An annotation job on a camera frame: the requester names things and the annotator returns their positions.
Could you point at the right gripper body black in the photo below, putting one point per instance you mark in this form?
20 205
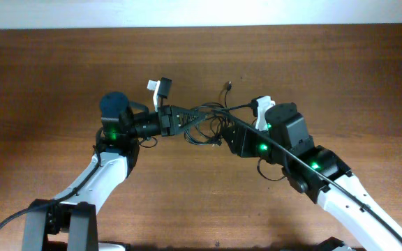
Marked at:
252 144

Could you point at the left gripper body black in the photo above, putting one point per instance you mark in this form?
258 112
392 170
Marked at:
163 111

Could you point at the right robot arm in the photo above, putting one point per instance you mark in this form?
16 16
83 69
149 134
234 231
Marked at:
321 175

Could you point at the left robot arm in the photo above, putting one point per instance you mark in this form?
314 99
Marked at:
68 222

